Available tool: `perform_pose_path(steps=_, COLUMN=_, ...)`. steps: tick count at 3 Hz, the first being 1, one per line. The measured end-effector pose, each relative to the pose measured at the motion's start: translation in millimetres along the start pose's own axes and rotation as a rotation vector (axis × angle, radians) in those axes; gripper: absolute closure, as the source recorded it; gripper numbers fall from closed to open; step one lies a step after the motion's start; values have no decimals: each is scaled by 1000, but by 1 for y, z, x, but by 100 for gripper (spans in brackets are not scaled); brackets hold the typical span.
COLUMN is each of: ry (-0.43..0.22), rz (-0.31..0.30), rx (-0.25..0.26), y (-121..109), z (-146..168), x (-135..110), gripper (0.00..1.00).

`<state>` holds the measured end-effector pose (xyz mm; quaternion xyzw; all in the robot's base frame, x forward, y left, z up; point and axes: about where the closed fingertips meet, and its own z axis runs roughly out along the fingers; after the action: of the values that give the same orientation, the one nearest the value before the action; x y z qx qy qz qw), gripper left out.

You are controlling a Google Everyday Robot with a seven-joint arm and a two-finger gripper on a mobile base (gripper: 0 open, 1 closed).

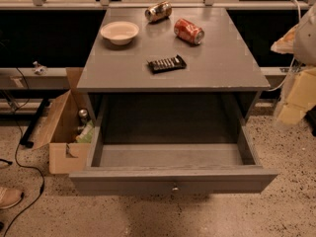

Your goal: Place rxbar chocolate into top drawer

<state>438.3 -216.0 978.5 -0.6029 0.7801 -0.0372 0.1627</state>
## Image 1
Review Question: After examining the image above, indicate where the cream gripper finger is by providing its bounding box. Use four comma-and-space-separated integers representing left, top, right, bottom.
276, 67, 316, 125

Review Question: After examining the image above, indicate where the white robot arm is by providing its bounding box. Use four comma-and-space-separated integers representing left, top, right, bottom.
271, 4, 316, 125

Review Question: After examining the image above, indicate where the grey drawer cabinet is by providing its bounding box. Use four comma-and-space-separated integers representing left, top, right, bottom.
76, 6, 272, 123

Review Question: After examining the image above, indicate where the open grey top drawer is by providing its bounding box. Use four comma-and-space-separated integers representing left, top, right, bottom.
70, 93, 277, 196

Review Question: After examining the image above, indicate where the red soda can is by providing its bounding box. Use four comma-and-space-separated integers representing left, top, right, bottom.
174, 18, 204, 45

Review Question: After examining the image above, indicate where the gold soda can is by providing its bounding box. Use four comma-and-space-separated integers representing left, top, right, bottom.
145, 1, 172, 23

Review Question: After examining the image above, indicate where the white bowl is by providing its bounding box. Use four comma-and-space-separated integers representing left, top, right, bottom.
100, 21, 139, 45

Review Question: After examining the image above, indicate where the metal can in box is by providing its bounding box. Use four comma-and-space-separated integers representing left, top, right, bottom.
78, 109, 89, 124

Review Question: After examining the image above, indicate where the green packet in box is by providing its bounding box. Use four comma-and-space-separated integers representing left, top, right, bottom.
75, 120, 94, 143

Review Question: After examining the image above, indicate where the cardboard box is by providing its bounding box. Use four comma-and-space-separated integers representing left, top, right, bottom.
34, 67, 95, 174

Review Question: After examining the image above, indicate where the crumpled clear wrapper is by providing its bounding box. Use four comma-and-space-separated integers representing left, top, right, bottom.
33, 61, 47, 76

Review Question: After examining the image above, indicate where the white shoe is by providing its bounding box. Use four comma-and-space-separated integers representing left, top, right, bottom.
0, 187, 24, 209

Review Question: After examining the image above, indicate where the white cable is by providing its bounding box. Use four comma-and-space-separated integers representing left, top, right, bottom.
266, 0, 303, 93

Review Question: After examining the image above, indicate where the black floor cable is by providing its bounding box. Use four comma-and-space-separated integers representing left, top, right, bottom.
0, 66, 45, 237

